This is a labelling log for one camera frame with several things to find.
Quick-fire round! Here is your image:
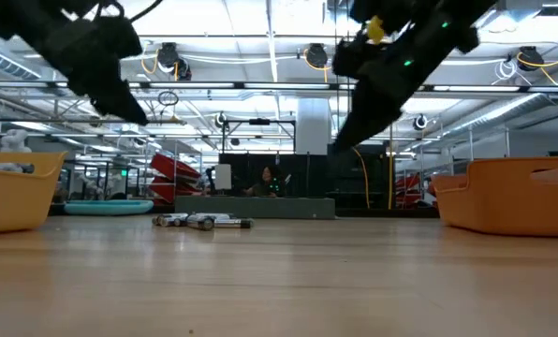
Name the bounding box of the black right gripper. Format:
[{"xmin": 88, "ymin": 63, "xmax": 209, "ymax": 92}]
[{"xmin": 332, "ymin": 11, "xmax": 480, "ymax": 154}]

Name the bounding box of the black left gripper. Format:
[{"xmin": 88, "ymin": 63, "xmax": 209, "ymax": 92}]
[{"xmin": 42, "ymin": 18, "xmax": 150, "ymax": 126}]

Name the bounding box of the yellow plastic bin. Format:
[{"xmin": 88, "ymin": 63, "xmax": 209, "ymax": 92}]
[{"xmin": 0, "ymin": 150, "xmax": 68, "ymax": 235}]

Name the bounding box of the orange plastic bin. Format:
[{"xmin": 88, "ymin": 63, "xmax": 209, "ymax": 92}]
[{"xmin": 431, "ymin": 156, "xmax": 558, "ymax": 239}]

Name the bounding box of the black equipment cabinet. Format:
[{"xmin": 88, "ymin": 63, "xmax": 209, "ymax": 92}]
[{"xmin": 326, "ymin": 142, "xmax": 392, "ymax": 211}]

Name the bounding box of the red tray stack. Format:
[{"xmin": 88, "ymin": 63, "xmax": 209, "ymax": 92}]
[{"xmin": 149, "ymin": 153, "xmax": 203, "ymax": 205}]

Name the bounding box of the blue calculator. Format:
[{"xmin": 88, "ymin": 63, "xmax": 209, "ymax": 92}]
[{"xmin": 64, "ymin": 199, "xmax": 155, "ymax": 217}]

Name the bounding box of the seated person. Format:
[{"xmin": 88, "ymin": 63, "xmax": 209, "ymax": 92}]
[{"xmin": 243, "ymin": 164, "xmax": 285, "ymax": 198}]

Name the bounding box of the white monitor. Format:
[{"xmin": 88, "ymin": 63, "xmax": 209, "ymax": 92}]
[{"xmin": 214, "ymin": 163, "xmax": 233, "ymax": 191}]

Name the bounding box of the grey power strip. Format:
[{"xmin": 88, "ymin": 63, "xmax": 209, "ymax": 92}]
[{"xmin": 174, "ymin": 195, "xmax": 337, "ymax": 221}]

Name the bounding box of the yellow hanging cable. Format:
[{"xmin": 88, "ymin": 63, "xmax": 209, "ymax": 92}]
[{"xmin": 352, "ymin": 146, "xmax": 372, "ymax": 211}]

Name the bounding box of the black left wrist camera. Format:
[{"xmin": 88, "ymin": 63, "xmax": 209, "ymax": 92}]
[{"xmin": 98, "ymin": 16, "xmax": 144, "ymax": 61}]

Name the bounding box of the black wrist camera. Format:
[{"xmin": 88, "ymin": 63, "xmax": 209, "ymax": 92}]
[
  {"xmin": 332, "ymin": 39, "xmax": 372, "ymax": 80},
  {"xmin": 98, "ymin": 16, "xmax": 144, "ymax": 61}
]

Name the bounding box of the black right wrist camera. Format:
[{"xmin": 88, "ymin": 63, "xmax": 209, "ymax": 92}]
[{"xmin": 332, "ymin": 39, "xmax": 372, "ymax": 80}]

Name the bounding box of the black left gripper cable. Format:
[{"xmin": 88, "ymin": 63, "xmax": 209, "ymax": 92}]
[{"xmin": 94, "ymin": 0, "xmax": 164, "ymax": 23}]

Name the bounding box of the yellow cable tag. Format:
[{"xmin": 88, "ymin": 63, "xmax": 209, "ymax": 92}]
[{"xmin": 366, "ymin": 15, "xmax": 386, "ymax": 45}]

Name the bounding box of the black metal gantry frame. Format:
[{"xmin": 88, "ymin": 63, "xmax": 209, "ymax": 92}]
[{"xmin": 221, "ymin": 118, "xmax": 298, "ymax": 155}]

